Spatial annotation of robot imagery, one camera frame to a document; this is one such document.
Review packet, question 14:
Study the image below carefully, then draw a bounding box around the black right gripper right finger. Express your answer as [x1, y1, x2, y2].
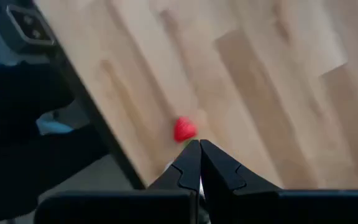
[201, 139, 358, 224]

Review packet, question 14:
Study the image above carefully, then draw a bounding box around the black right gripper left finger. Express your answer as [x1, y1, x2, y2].
[34, 139, 202, 224]

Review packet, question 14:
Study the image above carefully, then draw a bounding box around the red strawberry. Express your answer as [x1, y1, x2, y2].
[173, 116, 198, 147]

